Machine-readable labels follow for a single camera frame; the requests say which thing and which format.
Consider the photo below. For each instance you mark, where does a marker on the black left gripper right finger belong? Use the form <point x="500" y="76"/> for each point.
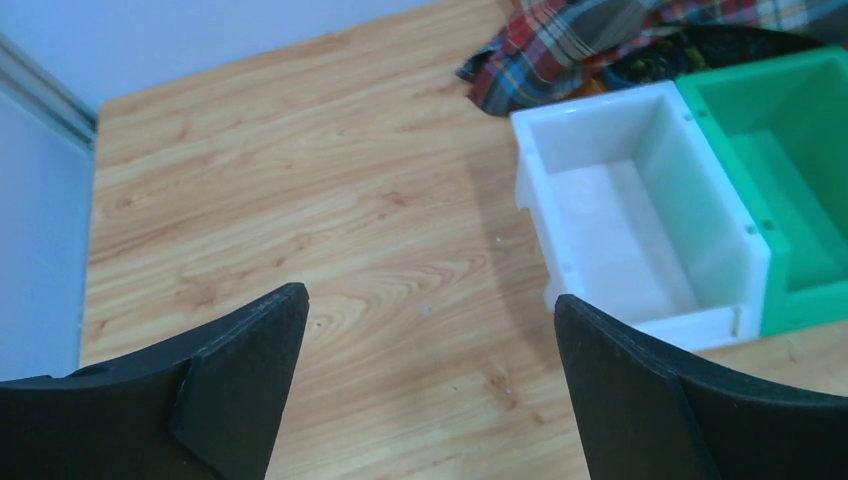
<point x="646" y="409"/>

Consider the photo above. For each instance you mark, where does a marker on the plaid flannel shirt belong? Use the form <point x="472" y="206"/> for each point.
<point x="548" y="49"/>

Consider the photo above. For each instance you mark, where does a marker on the green plastic bin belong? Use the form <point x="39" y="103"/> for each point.
<point x="779" y="129"/>

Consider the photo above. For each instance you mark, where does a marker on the white plastic bin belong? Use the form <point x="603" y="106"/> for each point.
<point x="635" y="215"/>

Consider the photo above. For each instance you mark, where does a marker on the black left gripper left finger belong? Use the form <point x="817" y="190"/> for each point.
<point x="204" y="404"/>

